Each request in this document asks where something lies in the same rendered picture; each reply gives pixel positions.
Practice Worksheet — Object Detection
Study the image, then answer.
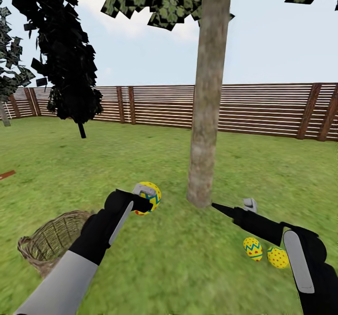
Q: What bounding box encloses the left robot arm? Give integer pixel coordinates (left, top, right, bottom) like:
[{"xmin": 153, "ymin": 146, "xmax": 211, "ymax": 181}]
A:
[{"xmin": 12, "ymin": 183, "xmax": 157, "ymax": 315}]

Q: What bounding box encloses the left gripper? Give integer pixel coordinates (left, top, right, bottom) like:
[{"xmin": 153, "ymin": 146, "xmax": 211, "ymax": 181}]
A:
[{"xmin": 133, "ymin": 194, "xmax": 154, "ymax": 213}]

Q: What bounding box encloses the easter egg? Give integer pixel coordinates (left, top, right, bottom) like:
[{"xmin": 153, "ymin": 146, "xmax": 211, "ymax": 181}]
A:
[
  {"xmin": 243, "ymin": 237, "xmax": 262, "ymax": 261},
  {"xmin": 267, "ymin": 246, "xmax": 290, "ymax": 269},
  {"xmin": 134, "ymin": 182, "xmax": 161, "ymax": 215}
]

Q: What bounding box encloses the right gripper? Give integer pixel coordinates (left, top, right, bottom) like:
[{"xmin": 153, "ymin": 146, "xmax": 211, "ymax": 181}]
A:
[{"xmin": 211, "ymin": 203, "xmax": 267, "ymax": 238}]

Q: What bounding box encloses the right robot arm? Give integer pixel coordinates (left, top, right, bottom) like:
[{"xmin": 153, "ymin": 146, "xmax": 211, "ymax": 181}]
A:
[{"xmin": 41, "ymin": 198, "xmax": 338, "ymax": 315}]

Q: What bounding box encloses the wicker basket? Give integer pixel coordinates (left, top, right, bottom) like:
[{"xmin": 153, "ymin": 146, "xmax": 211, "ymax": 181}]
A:
[{"xmin": 17, "ymin": 209, "xmax": 97, "ymax": 278}]

